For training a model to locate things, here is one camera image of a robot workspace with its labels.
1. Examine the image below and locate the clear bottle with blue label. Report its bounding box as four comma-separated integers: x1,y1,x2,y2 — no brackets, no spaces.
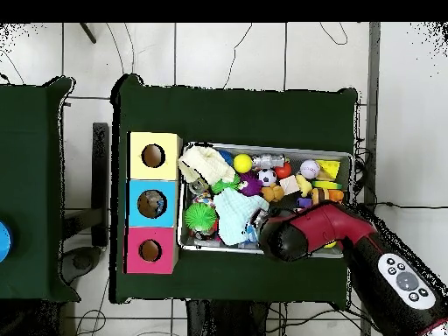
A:
244,216,264,242

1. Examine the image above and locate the purple fuzzy toy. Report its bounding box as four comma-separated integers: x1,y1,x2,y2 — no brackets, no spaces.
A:
239,173,266,199

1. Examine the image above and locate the yellow ball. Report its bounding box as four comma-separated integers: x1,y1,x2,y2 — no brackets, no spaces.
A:
233,153,254,174

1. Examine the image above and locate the white baseball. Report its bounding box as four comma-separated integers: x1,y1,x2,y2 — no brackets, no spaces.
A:
298,157,320,179

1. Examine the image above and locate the wooden box with three holes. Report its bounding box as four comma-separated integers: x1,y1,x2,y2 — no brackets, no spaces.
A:
124,129,185,277

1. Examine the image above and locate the black floor cable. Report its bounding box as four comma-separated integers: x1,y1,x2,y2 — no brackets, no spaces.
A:
352,143,448,214

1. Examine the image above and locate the toy hamburger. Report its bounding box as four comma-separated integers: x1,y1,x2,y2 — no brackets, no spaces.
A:
311,187,330,206

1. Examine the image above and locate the small red ball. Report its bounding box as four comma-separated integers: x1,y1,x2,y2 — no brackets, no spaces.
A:
274,162,293,181

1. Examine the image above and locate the dark green side table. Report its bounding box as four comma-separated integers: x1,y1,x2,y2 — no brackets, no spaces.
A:
0,75,80,304

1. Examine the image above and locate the clear mesh bin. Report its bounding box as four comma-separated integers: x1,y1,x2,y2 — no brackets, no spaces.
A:
178,143,354,259

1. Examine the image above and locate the small wooden block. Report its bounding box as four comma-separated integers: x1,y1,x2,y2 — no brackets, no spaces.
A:
279,175,302,197

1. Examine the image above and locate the yellow toy banana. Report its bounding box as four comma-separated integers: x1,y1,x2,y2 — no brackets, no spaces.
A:
312,180,345,191

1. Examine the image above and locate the orange plush toy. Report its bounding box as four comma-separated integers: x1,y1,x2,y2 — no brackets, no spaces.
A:
262,184,286,205

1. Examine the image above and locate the blue spiky ball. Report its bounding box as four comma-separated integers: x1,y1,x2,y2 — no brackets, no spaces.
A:
215,148,235,167

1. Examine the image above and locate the yellow duck toy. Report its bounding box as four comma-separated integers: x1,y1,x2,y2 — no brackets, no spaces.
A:
294,173,314,196

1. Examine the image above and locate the small green spiky toy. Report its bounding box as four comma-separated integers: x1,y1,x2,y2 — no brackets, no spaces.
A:
211,174,242,196

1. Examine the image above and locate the mint green cloth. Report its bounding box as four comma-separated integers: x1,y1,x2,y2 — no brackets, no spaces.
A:
211,188,270,247

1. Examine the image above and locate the crushed silver can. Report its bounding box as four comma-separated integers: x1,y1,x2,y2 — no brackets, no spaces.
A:
188,176,210,196

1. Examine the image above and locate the small soccer ball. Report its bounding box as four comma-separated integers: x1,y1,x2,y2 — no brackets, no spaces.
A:
256,167,277,188

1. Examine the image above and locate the silver robot toy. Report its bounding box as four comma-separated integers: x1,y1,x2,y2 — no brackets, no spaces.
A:
251,153,287,171

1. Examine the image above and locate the pale yellow cloth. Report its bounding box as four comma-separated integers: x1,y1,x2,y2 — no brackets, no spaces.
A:
178,143,237,186

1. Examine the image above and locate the blue round plate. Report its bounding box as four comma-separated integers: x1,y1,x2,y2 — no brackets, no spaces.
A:
0,220,12,264

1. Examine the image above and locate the green fuzzy toy with eyes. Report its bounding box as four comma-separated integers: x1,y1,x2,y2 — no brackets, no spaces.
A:
184,201,219,235

